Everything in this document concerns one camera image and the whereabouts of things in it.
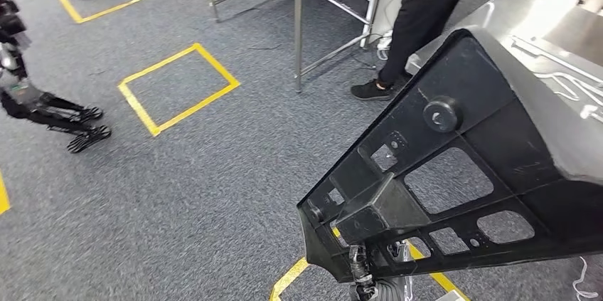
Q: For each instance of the stainless steel workbench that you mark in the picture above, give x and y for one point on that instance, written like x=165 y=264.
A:
x=518 y=11

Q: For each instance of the person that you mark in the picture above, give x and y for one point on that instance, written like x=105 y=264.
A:
x=424 y=16

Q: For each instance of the black humanoid robot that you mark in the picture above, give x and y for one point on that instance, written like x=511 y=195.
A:
x=28 y=101

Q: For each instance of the black plastic plate frame part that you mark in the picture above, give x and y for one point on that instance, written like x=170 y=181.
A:
x=471 y=82

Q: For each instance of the stamped grey sheet metal panel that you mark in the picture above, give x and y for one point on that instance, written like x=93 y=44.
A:
x=579 y=96

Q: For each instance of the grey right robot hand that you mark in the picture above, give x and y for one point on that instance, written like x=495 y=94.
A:
x=362 y=270

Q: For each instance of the yellow floor tape square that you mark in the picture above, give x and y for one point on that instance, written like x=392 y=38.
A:
x=287 y=280

